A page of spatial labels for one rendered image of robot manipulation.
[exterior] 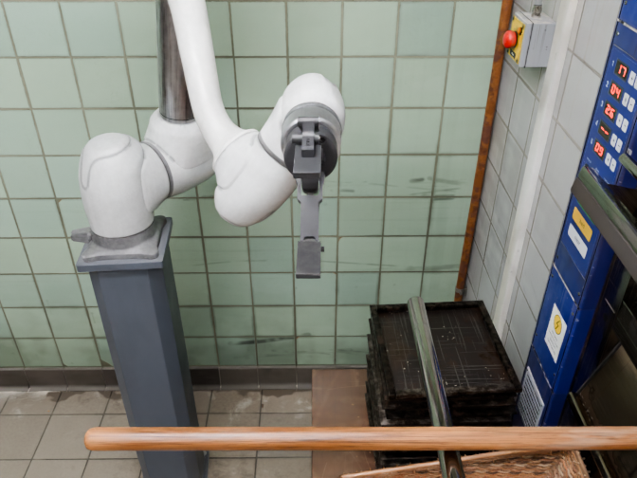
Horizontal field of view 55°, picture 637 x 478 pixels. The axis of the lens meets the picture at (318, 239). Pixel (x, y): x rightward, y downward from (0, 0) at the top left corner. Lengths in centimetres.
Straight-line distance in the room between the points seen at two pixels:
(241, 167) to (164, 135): 55
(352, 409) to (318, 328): 70
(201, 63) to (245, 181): 22
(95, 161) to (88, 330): 113
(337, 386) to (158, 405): 52
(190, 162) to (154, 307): 38
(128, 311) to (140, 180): 36
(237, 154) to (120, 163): 50
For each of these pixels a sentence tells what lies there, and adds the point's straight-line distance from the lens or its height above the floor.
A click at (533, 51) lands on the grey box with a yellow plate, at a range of 152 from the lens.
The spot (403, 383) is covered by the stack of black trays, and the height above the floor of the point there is 90.
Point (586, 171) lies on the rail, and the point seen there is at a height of 144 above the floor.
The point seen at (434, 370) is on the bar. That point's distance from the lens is 98.
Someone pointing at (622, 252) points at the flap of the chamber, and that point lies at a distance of 88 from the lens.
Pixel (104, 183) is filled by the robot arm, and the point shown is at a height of 120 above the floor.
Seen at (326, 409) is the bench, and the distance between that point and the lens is 169.
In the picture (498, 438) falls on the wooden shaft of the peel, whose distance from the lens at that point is 87.
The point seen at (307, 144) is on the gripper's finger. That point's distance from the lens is 70.
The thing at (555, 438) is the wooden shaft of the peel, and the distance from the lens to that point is 89.
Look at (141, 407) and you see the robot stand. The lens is 190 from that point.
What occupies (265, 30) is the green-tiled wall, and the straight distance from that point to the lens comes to 179.
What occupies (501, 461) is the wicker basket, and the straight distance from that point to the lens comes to 138.
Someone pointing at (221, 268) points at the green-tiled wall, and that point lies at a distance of 218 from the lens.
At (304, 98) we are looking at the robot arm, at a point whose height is 153.
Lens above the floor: 187
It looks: 34 degrees down
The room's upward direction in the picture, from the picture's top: straight up
